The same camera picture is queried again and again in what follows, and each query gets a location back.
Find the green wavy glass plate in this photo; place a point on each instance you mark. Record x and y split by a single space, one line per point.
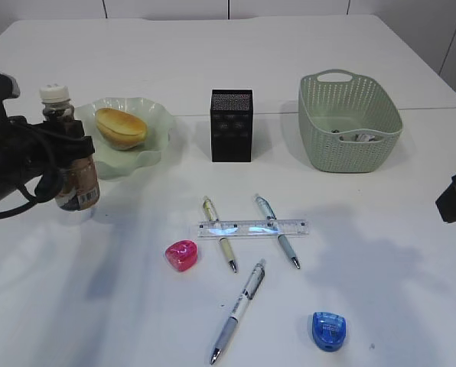
110 162

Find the white blue-grip pen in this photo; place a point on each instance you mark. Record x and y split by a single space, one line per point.
242 302

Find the black mesh pen holder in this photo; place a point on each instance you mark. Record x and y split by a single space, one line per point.
231 119

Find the pink pencil sharpener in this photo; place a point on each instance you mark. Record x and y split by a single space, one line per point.
182 255

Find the yellow-green pen under ruler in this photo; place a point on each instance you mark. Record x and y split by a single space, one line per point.
212 217

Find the large paper ball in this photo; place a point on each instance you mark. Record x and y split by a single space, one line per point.
361 137

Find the blue pencil sharpener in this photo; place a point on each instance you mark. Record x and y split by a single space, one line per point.
328 330

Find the green woven plastic basket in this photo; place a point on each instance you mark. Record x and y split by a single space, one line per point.
352 104

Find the brown plastic drink bottle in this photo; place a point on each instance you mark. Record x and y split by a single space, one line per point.
81 189

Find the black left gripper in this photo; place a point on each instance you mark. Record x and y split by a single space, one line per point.
51 160

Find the blue-grey pen under ruler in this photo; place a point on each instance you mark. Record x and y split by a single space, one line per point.
283 241

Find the clear plastic ruler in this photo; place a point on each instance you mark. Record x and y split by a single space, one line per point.
247 228

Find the yellow bread roll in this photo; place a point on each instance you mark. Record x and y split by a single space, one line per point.
122 130

